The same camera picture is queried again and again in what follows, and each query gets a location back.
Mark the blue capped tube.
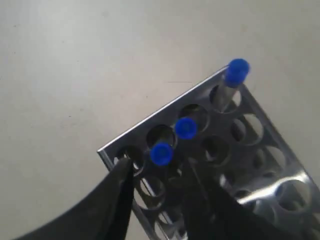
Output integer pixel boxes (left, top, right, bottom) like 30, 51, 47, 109
213, 58, 250, 113
149, 142, 174, 166
173, 117, 198, 150

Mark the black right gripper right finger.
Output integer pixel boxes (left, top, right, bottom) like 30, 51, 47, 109
183, 159, 320, 240

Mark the stainless steel test tube rack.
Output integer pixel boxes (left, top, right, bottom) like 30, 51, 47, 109
98, 68, 304, 240

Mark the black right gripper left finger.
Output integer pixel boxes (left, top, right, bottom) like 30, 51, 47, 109
20, 158, 134, 240

